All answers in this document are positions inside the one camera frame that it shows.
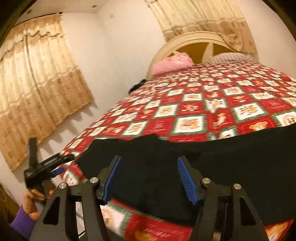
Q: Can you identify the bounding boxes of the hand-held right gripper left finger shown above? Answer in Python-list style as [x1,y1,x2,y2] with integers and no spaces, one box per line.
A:
[29,156,123,241]

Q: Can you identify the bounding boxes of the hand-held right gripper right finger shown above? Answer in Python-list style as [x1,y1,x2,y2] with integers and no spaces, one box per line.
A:
[177,156,270,241]

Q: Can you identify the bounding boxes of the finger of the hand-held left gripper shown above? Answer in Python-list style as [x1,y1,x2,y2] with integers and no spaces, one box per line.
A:
[45,153,75,169]
[50,167,67,178]

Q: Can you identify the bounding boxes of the black pants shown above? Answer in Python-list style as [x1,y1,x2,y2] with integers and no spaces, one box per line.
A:
[77,123,296,227]

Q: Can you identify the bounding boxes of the person's left forearm purple sleeve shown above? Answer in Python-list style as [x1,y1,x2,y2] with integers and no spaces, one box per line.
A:
[9,206,37,240]

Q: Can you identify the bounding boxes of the person's left hand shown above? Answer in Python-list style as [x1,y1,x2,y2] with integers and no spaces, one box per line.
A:
[23,188,54,221]

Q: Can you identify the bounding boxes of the brown wooden furniture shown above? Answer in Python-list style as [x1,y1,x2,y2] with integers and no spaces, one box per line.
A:
[0,183,20,223]

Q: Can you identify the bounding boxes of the beige floral side curtain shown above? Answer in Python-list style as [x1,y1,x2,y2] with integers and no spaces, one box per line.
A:
[0,13,95,172]

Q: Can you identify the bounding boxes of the red checkered printed blanket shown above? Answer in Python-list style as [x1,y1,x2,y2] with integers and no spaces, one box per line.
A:
[59,61,296,241]

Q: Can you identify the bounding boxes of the pink pillow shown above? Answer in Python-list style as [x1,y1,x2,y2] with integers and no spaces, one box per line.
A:
[151,52,193,76]

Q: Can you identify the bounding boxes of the striped pillow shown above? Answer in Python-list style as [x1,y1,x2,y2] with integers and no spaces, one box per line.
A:
[209,52,255,65]

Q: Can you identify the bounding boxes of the cream wooden headboard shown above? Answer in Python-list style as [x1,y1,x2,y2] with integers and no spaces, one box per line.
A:
[146,31,241,80]

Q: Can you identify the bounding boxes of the beige curtain behind headboard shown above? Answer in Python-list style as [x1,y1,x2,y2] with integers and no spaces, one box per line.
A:
[144,0,258,54]

